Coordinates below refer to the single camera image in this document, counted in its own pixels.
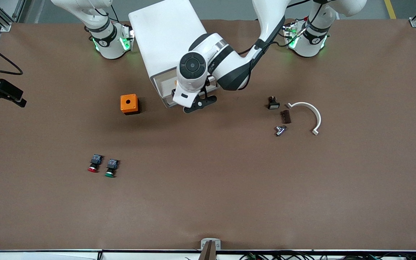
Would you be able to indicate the white drawer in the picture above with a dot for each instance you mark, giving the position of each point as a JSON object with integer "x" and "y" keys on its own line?
{"x": 166, "y": 86}

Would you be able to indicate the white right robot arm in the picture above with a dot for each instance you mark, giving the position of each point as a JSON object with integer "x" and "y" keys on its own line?
{"x": 108, "y": 43}

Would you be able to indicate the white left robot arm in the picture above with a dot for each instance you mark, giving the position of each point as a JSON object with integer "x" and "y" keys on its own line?
{"x": 229, "y": 68}

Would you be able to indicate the red mushroom push button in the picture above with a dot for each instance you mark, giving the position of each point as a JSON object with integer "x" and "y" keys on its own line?
{"x": 95, "y": 159}

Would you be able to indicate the green mushroom push button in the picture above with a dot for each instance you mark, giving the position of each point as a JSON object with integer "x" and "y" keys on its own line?
{"x": 112, "y": 164}

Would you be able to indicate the white plastic bin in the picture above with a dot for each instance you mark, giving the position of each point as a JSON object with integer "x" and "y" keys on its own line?
{"x": 164, "y": 36}

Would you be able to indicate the small metal fitting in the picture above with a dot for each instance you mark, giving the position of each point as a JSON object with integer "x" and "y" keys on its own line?
{"x": 280, "y": 131}

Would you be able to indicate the small brown block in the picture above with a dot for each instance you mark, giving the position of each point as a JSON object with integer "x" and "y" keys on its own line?
{"x": 286, "y": 117}

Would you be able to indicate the white curved plastic clamp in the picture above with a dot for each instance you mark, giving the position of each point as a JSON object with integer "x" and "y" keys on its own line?
{"x": 307, "y": 105}

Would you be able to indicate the orange button enclosure box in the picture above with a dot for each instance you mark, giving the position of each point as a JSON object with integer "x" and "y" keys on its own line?
{"x": 133, "y": 106}

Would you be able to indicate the white table edge rail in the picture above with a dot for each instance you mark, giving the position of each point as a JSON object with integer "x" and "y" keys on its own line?
{"x": 31, "y": 255}

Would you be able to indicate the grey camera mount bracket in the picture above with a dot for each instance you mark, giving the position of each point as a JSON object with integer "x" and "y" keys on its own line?
{"x": 218, "y": 245}

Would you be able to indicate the small black switch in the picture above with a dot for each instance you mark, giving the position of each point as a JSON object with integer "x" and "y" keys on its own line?
{"x": 274, "y": 105}

